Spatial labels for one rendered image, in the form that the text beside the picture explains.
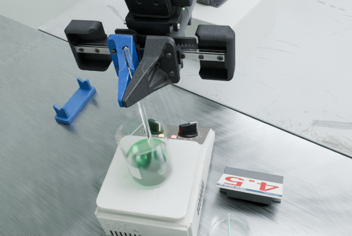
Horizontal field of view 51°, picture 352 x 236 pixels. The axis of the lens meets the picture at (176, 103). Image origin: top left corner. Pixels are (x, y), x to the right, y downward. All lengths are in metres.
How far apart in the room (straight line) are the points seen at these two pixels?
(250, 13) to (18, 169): 0.52
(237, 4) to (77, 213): 0.48
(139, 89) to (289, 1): 0.67
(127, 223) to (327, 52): 0.54
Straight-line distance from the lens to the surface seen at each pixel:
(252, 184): 0.56
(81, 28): 0.41
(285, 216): 0.56
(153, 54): 0.37
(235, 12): 0.73
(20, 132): 0.76
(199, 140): 0.56
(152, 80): 0.38
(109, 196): 0.49
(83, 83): 0.76
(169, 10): 0.39
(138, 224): 0.49
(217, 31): 0.37
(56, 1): 2.10
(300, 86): 0.73
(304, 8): 0.95
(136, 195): 0.48
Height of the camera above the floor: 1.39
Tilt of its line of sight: 45 degrees down
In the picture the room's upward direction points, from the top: 10 degrees counter-clockwise
